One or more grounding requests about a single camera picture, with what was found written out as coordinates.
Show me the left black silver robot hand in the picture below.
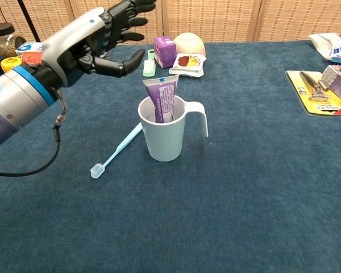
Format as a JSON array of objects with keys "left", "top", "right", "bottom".
[{"left": 41, "top": 0, "right": 157, "bottom": 88}]

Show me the purple white toothpaste tube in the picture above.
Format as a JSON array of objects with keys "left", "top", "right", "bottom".
[{"left": 142, "top": 75, "right": 180, "bottom": 123}]

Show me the light blue toothbrush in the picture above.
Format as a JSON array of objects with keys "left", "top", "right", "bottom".
[{"left": 90, "top": 121, "right": 144, "bottom": 179}]

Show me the white cup with handle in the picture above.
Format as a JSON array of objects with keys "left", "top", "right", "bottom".
[{"left": 138, "top": 95, "right": 209, "bottom": 162}]

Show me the white blue milk carton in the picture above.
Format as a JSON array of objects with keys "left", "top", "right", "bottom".
[{"left": 15, "top": 42, "right": 45, "bottom": 56}]

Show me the orange cylindrical can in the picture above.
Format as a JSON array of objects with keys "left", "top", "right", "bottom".
[{"left": 22, "top": 51, "right": 43, "bottom": 66}]

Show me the black tripod stand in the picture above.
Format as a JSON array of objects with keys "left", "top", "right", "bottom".
[{"left": 16, "top": 0, "right": 41, "bottom": 43}]

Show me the glass jar with black lid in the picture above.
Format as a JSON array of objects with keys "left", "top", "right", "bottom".
[{"left": 0, "top": 22, "right": 27, "bottom": 57}]

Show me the mint green brush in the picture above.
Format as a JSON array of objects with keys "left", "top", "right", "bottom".
[{"left": 142, "top": 49, "right": 157, "bottom": 78}]

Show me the purple drink carton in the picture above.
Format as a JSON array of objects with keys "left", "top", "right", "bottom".
[{"left": 153, "top": 35, "right": 177, "bottom": 69}]

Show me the beige upturned bowl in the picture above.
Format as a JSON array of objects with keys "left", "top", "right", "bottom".
[{"left": 173, "top": 32, "right": 206, "bottom": 57}]

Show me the white red snack packet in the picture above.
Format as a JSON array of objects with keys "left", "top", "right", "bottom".
[{"left": 168, "top": 53, "right": 207, "bottom": 78}]

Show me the bamboo folding screen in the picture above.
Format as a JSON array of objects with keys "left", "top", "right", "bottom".
[{"left": 0, "top": 0, "right": 341, "bottom": 48}]

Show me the blue felt table cover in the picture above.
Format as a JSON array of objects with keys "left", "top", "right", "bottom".
[{"left": 0, "top": 39, "right": 341, "bottom": 273}]

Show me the razor in yellow blister pack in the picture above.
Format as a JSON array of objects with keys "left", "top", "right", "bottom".
[{"left": 285, "top": 69, "right": 341, "bottom": 117}]

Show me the white bag with blue print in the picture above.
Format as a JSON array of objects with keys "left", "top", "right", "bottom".
[{"left": 308, "top": 32, "right": 341, "bottom": 62}]

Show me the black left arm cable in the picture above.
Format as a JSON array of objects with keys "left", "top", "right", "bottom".
[{"left": 0, "top": 86, "right": 68, "bottom": 177}]

